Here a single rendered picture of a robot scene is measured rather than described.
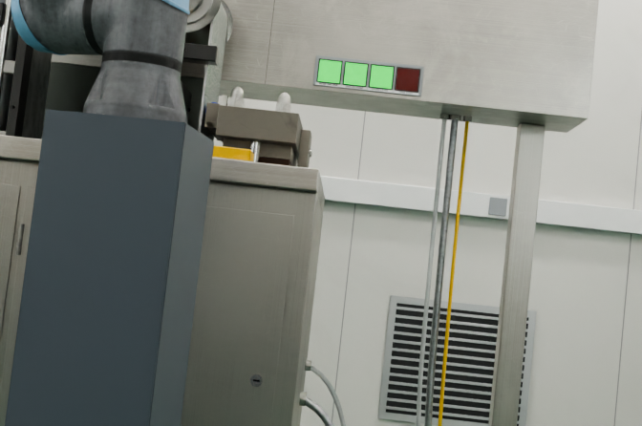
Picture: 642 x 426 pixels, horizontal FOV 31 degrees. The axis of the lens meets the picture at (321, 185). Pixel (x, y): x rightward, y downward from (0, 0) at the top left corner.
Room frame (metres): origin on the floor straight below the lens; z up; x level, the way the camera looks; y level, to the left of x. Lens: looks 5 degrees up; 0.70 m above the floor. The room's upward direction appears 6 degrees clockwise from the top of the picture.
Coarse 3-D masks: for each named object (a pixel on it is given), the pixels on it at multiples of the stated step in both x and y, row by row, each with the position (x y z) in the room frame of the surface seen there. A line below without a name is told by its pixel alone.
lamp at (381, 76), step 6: (372, 66) 2.65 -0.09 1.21; (378, 66) 2.65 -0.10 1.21; (372, 72) 2.65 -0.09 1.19; (378, 72) 2.65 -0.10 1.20; (384, 72) 2.65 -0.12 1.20; (390, 72) 2.65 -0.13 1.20; (372, 78) 2.65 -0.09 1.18; (378, 78) 2.65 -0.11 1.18; (384, 78) 2.65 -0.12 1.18; (390, 78) 2.65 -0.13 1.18; (372, 84) 2.65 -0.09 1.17; (378, 84) 2.65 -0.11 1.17; (384, 84) 2.65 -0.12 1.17; (390, 84) 2.65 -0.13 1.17
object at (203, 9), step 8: (208, 0) 2.33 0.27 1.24; (200, 8) 2.33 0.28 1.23; (208, 8) 2.33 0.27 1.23; (192, 16) 2.33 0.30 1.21; (200, 16) 2.33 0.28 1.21; (208, 24) 2.42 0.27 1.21; (192, 32) 2.43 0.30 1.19; (200, 32) 2.44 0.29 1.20; (208, 32) 2.47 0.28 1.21; (192, 40) 2.50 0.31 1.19; (200, 40) 2.51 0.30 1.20
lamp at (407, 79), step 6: (402, 72) 2.65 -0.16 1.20; (408, 72) 2.65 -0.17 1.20; (414, 72) 2.65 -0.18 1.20; (396, 78) 2.65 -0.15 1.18; (402, 78) 2.65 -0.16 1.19; (408, 78) 2.65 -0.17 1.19; (414, 78) 2.65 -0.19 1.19; (396, 84) 2.65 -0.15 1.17; (402, 84) 2.65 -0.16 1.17; (408, 84) 2.65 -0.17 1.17; (414, 84) 2.65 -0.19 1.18; (408, 90) 2.65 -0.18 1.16; (414, 90) 2.65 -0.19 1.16
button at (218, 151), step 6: (216, 150) 2.07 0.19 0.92; (222, 150) 2.07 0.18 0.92; (228, 150) 2.07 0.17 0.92; (234, 150) 2.07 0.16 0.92; (240, 150) 2.07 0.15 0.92; (246, 150) 2.07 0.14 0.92; (216, 156) 2.07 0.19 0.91; (222, 156) 2.07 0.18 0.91; (228, 156) 2.07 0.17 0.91; (234, 156) 2.07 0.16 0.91; (240, 156) 2.07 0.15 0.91; (246, 156) 2.07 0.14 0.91; (252, 156) 2.11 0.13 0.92
